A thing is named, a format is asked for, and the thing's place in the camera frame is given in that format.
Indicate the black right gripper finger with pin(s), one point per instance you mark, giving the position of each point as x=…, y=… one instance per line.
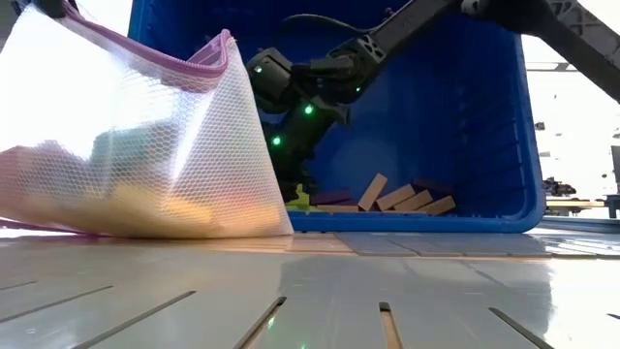
x=293, y=181

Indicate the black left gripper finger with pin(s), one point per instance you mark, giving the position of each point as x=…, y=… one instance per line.
x=48, y=7

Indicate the lime green wooden block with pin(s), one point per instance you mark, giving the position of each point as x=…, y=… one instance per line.
x=300, y=199

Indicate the blue plastic bin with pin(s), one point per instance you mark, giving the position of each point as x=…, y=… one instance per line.
x=436, y=97

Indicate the long grey slotted divider board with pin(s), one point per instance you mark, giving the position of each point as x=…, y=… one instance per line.
x=242, y=291

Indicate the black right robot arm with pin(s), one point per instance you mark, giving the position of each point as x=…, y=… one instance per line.
x=557, y=24

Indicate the black background robot arm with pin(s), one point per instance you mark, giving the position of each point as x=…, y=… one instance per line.
x=559, y=187

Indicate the background wooden table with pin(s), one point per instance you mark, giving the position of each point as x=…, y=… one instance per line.
x=576, y=203

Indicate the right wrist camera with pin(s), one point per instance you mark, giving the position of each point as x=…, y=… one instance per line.
x=269, y=77

